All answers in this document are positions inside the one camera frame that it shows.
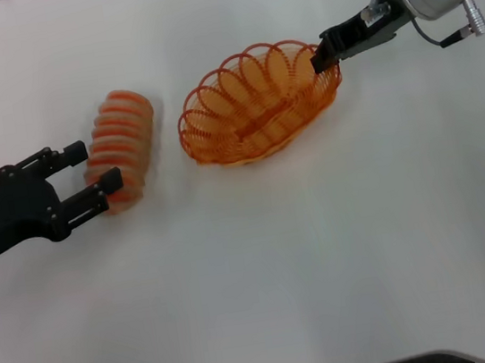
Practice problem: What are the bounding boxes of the orange wire basket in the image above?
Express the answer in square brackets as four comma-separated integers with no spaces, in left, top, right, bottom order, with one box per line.
[167,31,352,175]

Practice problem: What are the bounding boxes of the orange beige striped bread loaf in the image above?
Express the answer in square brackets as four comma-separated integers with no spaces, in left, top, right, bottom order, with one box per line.
[71,84,168,220]

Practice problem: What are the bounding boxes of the black cable with silver plug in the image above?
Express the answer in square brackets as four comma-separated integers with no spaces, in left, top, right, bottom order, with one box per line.
[409,0,485,54]

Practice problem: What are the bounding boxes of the grey connector with thin cable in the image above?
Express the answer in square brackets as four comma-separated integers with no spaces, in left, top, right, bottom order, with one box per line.
[358,0,404,29]

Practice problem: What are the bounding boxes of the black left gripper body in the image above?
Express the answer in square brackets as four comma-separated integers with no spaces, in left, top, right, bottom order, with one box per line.
[0,156,74,272]

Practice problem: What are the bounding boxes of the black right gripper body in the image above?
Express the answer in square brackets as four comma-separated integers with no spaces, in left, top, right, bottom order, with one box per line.
[314,0,416,64]

